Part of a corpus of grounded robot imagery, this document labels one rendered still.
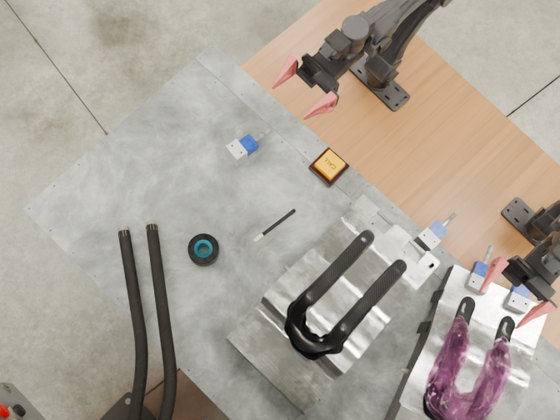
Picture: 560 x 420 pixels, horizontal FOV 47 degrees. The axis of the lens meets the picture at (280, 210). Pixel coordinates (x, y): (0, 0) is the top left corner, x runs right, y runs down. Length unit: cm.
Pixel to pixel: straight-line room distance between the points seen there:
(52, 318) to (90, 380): 27
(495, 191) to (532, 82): 123
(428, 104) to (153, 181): 80
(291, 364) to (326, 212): 42
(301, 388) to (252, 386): 13
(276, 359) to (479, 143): 83
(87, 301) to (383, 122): 132
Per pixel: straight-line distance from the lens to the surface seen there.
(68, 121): 277
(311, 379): 158
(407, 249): 166
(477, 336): 167
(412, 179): 179
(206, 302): 165
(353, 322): 156
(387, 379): 167
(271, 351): 158
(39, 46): 296
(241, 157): 169
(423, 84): 192
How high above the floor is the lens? 243
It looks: 73 degrees down
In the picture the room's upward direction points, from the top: 10 degrees clockwise
